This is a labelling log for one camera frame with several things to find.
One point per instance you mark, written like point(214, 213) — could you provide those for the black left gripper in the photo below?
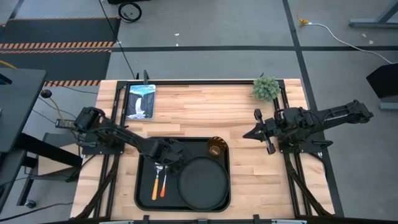
point(164, 152)

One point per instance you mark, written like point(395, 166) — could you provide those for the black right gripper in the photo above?
point(272, 129)

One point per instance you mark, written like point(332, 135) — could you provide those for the amber faceted plastic cup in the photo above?
point(219, 141)

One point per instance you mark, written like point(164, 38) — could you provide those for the black round plate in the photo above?
point(203, 183)

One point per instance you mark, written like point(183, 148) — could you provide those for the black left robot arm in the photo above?
point(124, 137)

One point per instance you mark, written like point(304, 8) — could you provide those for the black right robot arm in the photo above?
point(335, 115)

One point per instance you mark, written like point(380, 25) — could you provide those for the black plastic tray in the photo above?
point(146, 193)

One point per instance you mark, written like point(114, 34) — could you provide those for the green artificial plant ball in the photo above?
point(266, 88)

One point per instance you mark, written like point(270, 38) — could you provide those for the waterfall picture book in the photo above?
point(140, 102)

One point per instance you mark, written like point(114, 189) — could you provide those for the black clamp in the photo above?
point(145, 75)

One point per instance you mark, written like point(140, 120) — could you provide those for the black round knob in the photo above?
point(46, 93)

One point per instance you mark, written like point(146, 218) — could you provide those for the grey metal foot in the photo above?
point(388, 106)

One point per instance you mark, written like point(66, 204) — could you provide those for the black angled panel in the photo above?
point(385, 81)

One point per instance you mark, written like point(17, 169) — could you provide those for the black hazard-striped floor mat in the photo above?
point(56, 65)
point(62, 31)

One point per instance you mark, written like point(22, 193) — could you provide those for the black caster wheel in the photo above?
point(30, 204)

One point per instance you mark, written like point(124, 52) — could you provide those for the black desk top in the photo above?
point(18, 105)

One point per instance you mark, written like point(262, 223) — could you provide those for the grey desk leg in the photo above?
point(373, 22)

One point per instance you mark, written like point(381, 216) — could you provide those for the black aluminium table frame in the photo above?
point(202, 82)

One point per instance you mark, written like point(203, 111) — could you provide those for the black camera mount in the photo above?
point(202, 221)

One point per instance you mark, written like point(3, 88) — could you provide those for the silver metal bracket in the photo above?
point(116, 222)
point(289, 222)

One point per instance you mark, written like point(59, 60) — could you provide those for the black desk leg frame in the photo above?
point(46, 149)

